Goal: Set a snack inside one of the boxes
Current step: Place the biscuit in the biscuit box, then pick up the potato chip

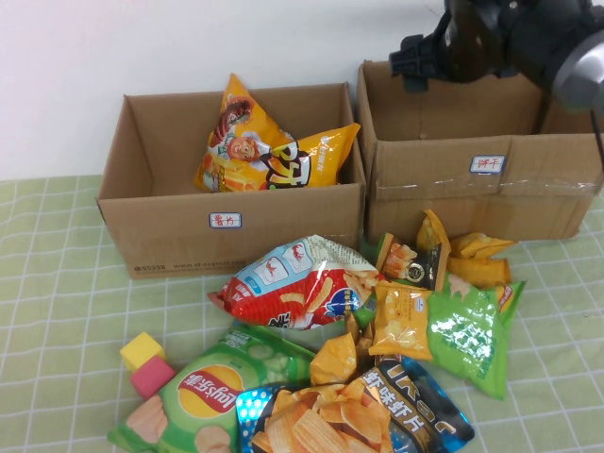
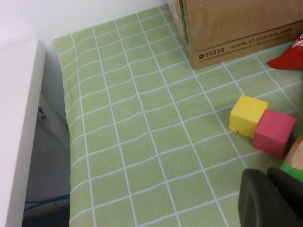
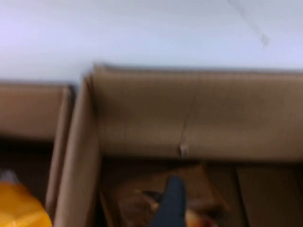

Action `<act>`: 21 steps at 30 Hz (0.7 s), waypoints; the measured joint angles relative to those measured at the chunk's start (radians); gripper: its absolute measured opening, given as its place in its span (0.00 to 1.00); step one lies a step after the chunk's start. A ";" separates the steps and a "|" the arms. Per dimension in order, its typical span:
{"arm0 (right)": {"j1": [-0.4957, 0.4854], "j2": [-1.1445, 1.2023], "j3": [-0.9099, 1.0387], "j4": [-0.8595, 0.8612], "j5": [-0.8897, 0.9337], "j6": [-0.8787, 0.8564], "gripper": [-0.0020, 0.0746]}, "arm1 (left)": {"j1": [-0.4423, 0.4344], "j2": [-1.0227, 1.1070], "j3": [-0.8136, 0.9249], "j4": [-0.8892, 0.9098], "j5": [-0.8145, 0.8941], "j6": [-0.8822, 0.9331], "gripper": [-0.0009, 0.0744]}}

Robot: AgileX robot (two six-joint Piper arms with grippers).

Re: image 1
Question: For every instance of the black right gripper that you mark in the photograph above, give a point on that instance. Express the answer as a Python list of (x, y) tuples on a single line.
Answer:
[(467, 42)]

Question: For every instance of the small yellow snack packet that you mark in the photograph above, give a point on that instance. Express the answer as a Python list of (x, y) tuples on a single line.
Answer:
[(332, 361), (481, 276), (476, 245), (427, 231)]

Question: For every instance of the yellow foam cube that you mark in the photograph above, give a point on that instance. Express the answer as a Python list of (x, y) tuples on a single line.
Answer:
[(139, 347)]

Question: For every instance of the taped cardboard box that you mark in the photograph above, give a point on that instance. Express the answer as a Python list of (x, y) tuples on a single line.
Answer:
[(424, 207)]

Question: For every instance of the white label on taped box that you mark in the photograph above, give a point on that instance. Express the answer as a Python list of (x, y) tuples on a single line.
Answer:
[(487, 164)]

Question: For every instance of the cardboard box with F2 print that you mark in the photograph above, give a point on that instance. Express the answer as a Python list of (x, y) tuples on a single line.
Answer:
[(189, 245)]

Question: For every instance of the small black chip packet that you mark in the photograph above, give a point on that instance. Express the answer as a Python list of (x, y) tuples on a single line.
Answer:
[(415, 264)]

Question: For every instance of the red shrimp stick bag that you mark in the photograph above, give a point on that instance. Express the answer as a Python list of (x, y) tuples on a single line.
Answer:
[(292, 292)]

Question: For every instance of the yellow cracker packet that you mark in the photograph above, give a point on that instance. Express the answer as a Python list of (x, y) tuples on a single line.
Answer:
[(401, 325)]

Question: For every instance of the green cucumber Lay's bag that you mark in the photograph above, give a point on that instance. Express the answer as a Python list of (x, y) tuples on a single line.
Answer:
[(212, 391)]

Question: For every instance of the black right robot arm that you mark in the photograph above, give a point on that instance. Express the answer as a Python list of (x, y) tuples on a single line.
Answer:
[(575, 75)]

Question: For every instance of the blue black shrimp chip bag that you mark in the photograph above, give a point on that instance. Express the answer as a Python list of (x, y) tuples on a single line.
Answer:
[(330, 420)]

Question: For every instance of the pink foam cube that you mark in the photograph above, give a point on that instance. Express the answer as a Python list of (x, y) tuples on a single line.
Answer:
[(151, 377)]

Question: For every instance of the small golden snack packet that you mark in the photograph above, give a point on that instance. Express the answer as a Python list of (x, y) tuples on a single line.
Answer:
[(351, 330)]

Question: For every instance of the light green Lay's bag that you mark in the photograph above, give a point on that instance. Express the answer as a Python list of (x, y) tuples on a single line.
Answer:
[(472, 340)]

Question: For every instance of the yellow chip bag with chef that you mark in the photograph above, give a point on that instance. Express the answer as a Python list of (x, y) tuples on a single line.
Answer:
[(236, 146)]

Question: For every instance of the green checked tablecloth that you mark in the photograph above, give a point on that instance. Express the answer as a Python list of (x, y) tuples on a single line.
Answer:
[(56, 292)]

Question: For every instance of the white label on F2 box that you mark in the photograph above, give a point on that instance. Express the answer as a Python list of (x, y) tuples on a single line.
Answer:
[(225, 220)]

